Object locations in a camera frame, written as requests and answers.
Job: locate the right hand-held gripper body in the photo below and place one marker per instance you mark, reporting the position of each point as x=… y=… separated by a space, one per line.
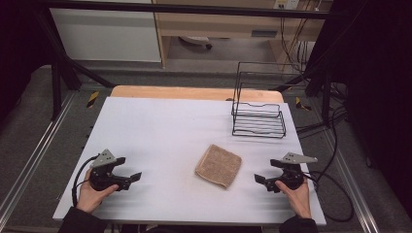
x=291 y=176

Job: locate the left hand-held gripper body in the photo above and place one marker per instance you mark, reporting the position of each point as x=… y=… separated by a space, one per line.
x=103 y=176

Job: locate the person's left hand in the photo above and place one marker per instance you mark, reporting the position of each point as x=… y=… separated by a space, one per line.
x=91 y=195

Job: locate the person's right hand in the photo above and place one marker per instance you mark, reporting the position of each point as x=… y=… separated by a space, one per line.
x=298 y=198

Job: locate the folded brown towel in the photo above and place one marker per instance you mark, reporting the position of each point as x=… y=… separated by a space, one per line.
x=219 y=165

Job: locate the white foam table cover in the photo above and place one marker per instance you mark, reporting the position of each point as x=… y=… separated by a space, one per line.
x=162 y=129

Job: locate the yellow black tape strip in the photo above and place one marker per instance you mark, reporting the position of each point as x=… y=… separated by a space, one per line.
x=302 y=104
x=93 y=99

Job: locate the black metal stand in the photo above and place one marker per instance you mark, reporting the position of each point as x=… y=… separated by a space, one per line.
x=56 y=84
x=326 y=97

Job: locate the white cabinet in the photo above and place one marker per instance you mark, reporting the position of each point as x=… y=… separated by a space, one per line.
x=103 y=35

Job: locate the black curtain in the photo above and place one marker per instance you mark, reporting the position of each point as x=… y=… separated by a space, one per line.
x=379 y=81
x=17 y=48

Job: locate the office chair base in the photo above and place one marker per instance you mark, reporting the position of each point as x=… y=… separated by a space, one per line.
x=196 y=40

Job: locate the aluminium floor rail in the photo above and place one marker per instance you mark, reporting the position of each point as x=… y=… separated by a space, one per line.
x=353 y=191
x=35 y=152

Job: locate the white wall socket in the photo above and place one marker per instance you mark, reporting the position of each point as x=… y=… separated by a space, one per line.
x=286 y=4

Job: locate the black horizontal frame bar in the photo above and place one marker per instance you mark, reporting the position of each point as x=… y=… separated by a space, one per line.
x=194 y=8

